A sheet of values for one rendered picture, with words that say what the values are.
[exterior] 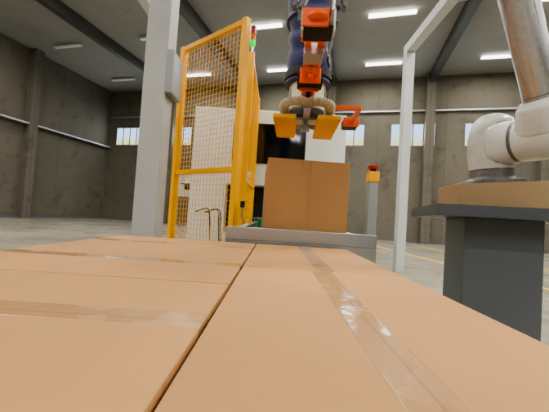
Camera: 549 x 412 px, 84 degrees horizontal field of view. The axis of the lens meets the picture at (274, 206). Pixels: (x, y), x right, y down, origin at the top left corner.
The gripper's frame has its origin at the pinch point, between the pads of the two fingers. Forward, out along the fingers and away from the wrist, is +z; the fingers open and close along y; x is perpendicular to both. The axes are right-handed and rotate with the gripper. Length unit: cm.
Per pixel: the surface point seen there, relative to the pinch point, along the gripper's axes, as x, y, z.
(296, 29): -52, 8, -31
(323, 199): -62, -10, 46
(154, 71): -116, 107, -39
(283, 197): -60, 10, 46
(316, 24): 5.0, 0.6, 2.7
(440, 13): -270, -147, -187
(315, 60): -12.8, -0.3, 3.4
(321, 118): -42.5, -5.1, 13.2
